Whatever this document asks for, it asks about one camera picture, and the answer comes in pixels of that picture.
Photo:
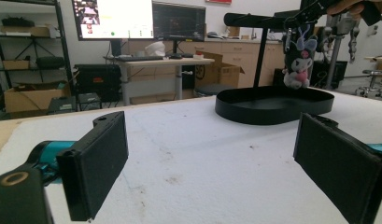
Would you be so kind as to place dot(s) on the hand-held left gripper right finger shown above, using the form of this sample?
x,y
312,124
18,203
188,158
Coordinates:
x,y
338,161

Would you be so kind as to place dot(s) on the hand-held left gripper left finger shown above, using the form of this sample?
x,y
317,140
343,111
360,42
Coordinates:
x,y
92,171

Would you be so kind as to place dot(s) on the black stand with oval tray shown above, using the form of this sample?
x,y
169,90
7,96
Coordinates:
x,y
272,115

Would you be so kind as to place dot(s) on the grey robot stand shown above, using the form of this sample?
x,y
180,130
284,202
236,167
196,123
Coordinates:
x,y
333,56

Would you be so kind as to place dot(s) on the dark flat device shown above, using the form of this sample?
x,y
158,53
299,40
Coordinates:
x,y
62,105

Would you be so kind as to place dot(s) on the chrome stool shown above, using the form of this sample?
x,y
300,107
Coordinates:
x,y
372,81

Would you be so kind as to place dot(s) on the black computer tower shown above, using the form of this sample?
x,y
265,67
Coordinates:
x,y
98,81

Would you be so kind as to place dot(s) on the large open cardboard box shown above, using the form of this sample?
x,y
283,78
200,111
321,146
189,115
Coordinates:
x,y
219,74

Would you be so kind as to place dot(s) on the black round stool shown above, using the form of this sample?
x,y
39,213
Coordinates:
x,y
212,89

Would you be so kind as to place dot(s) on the black bag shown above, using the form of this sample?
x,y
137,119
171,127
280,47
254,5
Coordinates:
x,y
50,62

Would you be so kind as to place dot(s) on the dark computer monitor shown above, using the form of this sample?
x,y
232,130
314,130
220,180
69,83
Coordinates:
x,y
179,21

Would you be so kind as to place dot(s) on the black keyboard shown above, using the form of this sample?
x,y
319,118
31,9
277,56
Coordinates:
x,y
138,58

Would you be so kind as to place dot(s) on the black metal shelf rack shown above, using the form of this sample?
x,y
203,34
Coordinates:
x,y
63,46

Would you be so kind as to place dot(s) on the small cardboard box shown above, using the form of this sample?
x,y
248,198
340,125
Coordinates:
x,y
16,64

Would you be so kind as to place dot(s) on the light wooden desk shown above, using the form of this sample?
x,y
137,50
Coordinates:
x,y
166,62

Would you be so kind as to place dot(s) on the white cap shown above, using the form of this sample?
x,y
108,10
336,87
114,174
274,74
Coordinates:
x,y
155,49

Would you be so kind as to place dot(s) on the long cardboard box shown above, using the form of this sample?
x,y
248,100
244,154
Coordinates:
x,y
26,31

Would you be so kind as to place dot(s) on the lit computer monitor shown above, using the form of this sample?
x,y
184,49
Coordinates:
x,y
123,18

